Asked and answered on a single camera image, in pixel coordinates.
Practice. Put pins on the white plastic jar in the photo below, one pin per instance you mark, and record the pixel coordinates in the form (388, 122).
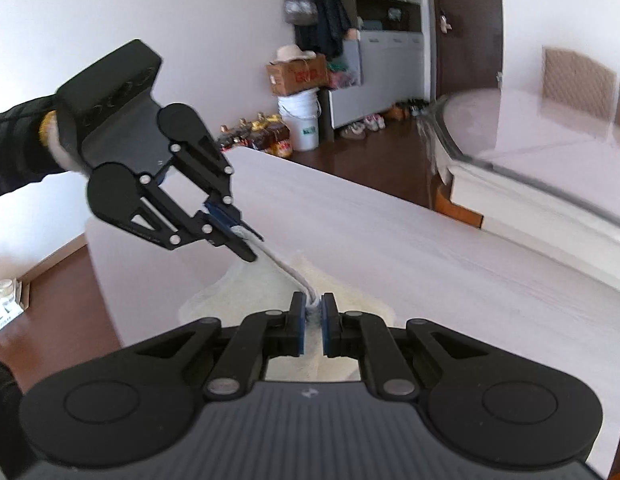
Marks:
(3, 292)

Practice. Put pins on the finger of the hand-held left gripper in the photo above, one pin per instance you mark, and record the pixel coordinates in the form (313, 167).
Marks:
(189, 232)
(217, 175)

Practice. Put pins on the dark brown door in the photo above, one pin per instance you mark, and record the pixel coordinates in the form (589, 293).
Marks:
(465, 30)

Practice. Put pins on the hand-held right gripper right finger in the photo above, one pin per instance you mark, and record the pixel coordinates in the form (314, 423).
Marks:
(329, 325)

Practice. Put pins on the white cardboard box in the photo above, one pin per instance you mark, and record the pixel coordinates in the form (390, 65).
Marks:
(7, 317)

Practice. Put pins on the large printed cardboard box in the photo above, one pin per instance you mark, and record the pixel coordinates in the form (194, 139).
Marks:
(297, 77)

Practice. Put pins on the beige woven chair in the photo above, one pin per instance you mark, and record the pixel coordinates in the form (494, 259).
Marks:
(580, 85)

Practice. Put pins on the grey storage cabinet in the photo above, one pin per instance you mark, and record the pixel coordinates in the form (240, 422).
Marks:
(385, 60)

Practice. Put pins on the grey hanging bag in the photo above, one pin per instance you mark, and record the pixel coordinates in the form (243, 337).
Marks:
(300, 5)

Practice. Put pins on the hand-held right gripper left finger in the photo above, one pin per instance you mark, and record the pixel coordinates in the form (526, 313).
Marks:
(300, 325)

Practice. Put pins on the person's left forearm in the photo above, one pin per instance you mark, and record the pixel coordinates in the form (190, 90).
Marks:
(17, 150)

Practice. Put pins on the colourful bag pile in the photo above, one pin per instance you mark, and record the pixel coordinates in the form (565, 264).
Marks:
(345, 75)

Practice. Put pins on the dark hanging coat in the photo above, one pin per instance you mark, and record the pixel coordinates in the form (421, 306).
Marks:
(325, 15)

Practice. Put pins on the group of cooking oil bottles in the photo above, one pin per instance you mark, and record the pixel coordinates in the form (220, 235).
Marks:
(260, 135)

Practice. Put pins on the cream terry towel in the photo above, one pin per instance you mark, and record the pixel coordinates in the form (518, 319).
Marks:
(250, 295)

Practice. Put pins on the person's left hand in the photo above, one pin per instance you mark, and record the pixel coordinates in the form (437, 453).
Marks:
(64, 152)

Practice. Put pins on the white plastic bucket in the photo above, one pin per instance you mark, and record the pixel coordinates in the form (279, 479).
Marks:
(300, 122)

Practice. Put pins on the white glass-topped dining table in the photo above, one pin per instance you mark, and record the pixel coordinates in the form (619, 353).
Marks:
(540, 185)

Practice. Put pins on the row of shoes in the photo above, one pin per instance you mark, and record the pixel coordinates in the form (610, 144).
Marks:
(380, 117)

